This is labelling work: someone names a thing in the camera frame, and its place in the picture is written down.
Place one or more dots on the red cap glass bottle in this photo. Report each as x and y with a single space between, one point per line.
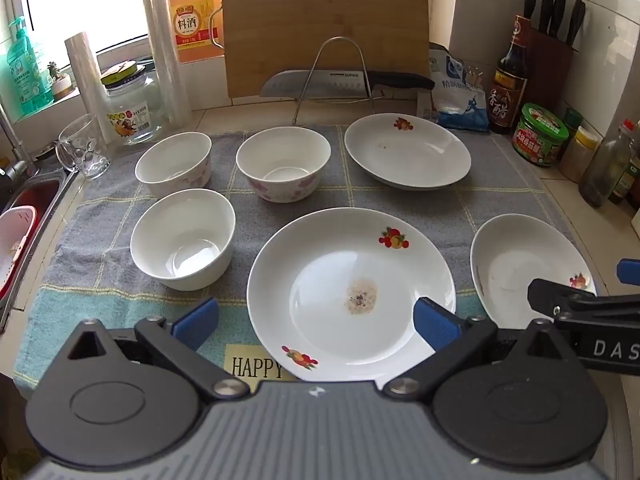
602 170

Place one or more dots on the green soap pump bottle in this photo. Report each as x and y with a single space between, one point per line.
27 70

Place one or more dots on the bamboo cutting board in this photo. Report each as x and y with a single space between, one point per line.
325 10

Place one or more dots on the dark vinegar bottle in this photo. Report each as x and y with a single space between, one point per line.
509 90

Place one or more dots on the small green cap jar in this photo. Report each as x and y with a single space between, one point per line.
574 117

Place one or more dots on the red label sauce bottle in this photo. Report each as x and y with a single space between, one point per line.
627 180

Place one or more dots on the yellow lid spice jar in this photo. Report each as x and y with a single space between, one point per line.
579 157

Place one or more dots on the dark red knife block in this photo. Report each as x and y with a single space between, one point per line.
550 75

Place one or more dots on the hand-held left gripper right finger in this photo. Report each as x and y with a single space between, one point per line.
434 325

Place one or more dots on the orange cooking wine jug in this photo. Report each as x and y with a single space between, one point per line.
192 20

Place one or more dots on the grey checked towel mat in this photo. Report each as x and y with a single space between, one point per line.
95 240

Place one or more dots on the small potted plant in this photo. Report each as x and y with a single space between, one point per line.
61 85

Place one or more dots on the short plastic wrap roll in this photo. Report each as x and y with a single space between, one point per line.
87 80

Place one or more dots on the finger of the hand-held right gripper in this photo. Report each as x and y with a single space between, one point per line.
555 294
630 271

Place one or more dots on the white blue salt bag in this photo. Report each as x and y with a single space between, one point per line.
457 105

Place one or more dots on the tall plastic wrap roll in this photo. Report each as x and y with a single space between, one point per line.
167 50

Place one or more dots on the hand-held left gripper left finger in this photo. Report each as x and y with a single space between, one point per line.
200 321

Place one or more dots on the plain white bowl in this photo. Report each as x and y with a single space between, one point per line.
182 240

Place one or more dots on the clear glass mug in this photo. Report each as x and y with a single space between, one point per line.
85 152

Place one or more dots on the white bowl pink flowers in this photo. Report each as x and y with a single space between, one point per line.
172 162
282 160

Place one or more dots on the glass jar yellow-green lid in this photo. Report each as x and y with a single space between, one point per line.
132 115

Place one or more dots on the green lid sauce jar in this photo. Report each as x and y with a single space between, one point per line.
540 137

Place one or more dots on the binder clips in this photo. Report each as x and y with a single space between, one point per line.
473 74

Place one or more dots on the metal faucet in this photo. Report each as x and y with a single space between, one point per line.
12 167

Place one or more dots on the pink colander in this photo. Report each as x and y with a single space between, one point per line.
15 250

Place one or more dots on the stained white plate fruit print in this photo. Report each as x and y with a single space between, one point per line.
325 270

